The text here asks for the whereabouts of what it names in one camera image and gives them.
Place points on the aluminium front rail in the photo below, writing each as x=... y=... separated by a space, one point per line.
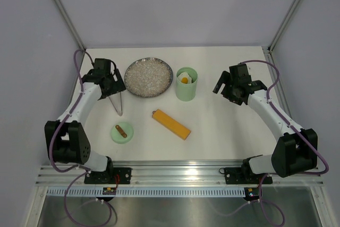
x=152 y=174

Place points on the green round lid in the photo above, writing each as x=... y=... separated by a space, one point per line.
x=122 y=133

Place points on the green cylindrical lunch container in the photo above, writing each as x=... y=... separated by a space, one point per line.
x=186 y=92

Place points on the aluminium right frame rail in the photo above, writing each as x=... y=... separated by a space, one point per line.
x=269 y=58

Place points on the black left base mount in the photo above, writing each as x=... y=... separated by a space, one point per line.
x=120 y=175

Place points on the aluminium corner frame post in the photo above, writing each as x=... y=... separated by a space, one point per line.
x=284 y=24

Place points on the aluminium left frame post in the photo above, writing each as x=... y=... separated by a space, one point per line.
x=69 y=24

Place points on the metal food tongs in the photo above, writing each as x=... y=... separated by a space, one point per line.
x=117 y=102

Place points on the toy fried egg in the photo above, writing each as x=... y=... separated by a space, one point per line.
x=184 y=78

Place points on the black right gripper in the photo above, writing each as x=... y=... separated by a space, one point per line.
x=224 y=78

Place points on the yellow rectangular box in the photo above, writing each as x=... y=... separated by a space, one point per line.
x=171 y=124

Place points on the white slotted cable duct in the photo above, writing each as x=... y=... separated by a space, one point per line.
x=148 y=192

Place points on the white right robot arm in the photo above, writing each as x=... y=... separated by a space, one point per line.
x=296 y=148

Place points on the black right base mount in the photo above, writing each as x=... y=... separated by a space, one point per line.
x=234 y=175

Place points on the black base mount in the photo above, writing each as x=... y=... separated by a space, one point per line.
x=234 y=175
x=120 y=175

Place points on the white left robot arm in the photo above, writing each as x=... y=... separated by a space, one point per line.
x=66 y=138

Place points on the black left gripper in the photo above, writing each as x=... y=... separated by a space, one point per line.
x=117 y=85

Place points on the glittery round plate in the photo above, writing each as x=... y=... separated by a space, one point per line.
x=148 y=77

